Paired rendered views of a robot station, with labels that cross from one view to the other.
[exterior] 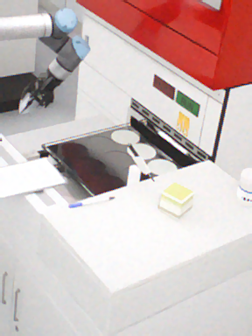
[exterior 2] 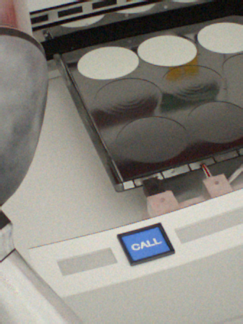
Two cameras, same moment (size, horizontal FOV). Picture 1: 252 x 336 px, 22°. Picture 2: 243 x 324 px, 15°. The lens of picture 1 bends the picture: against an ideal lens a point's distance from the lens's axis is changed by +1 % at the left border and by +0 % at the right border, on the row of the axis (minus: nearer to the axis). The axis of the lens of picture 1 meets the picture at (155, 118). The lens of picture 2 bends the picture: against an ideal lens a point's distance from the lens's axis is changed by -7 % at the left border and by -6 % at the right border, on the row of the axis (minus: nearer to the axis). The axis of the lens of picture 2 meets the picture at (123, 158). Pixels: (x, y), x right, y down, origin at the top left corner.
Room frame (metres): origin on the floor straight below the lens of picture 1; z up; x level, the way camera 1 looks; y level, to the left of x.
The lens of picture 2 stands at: (1.43, 1.19, 1.75)
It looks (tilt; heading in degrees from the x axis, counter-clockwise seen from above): 41 degrees down; 298
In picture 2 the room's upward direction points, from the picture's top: 6 degrees counter-clockwise
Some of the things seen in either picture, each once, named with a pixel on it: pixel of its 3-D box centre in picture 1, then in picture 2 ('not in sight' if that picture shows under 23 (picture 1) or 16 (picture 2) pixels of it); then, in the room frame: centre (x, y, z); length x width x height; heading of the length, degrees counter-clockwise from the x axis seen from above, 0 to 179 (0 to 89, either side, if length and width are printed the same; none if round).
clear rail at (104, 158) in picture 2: (87, 135); (82, 111); (2.00, 0.23, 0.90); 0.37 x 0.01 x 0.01; 132
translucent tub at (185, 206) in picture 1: (176, 200); not in sight; (1.54, -0.10, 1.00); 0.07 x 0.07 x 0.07; 60
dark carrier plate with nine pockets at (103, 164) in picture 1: (117, 159); (193, 83); (1.87, 0.10, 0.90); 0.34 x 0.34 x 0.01; 42
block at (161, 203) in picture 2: (26, 157); (168, 219); (1.79, 0.39, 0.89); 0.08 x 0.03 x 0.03; 132
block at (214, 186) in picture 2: not in sight; (223, 201); (1.73, 0.34, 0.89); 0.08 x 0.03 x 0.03; 132
